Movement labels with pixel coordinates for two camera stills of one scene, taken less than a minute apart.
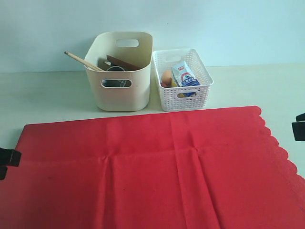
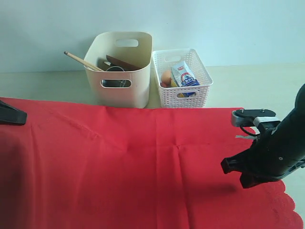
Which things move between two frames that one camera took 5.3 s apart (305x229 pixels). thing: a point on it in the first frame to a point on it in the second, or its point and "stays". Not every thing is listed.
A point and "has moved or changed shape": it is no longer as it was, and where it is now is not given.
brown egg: x=166 y=77 stays
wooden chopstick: x=86 y=62 stays
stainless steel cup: x=116 y=83 stays
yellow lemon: x=173 y=84 stays
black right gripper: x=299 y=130 to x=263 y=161
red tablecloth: x=217 y=169 has moved or changed shape
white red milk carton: x=184 y=77 stays
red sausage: x=165 y=85 stays
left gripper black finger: x=10 y=157 to x=9 y=114
